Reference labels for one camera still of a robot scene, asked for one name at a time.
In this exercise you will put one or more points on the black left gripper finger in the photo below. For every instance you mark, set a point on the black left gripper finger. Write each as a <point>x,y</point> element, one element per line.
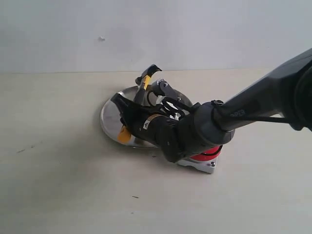
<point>124,105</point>

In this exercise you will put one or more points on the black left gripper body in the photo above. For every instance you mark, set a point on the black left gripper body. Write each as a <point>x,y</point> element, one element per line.
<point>149,123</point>

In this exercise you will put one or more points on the black and yellow claw hammer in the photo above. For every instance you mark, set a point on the black and yellow claw hammer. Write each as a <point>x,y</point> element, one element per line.
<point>124,135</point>

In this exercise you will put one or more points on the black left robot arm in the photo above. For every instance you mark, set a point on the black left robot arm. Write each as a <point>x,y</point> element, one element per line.
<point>284,95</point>

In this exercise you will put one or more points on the red dome push button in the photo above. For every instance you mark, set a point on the red dome push button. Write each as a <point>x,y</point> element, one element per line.
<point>205,162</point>

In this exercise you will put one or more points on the round stainless steel plate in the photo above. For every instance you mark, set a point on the round stainless steel plate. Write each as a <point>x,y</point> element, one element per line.
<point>110,117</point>

